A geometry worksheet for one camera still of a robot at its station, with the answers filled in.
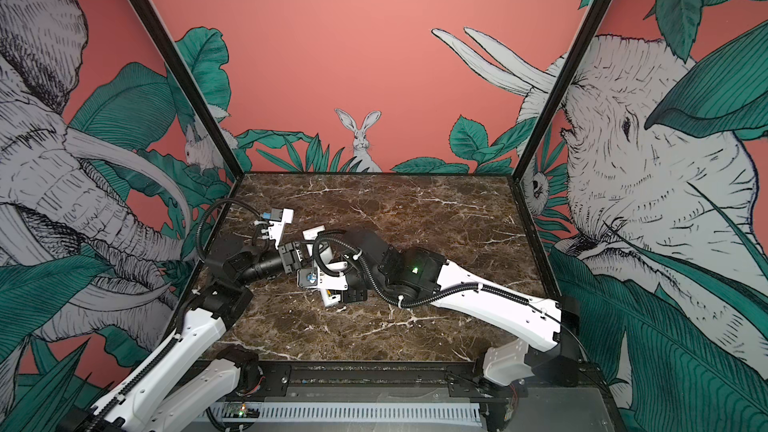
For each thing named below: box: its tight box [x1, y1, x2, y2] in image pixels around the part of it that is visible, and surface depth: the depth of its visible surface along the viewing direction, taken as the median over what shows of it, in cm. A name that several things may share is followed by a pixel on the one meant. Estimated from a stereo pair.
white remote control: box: [297, 225, 348, 308], surface depth 52 cm
